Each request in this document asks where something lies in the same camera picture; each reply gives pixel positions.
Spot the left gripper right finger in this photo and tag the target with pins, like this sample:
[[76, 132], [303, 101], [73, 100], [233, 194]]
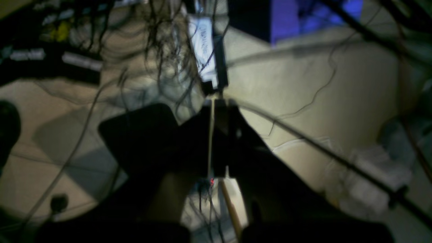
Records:
[[280, 207]]

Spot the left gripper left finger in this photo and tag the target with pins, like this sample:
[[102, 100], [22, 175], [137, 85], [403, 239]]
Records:
[[163, 161]]

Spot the white power strip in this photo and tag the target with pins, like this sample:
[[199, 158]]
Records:
[[209, 53]]

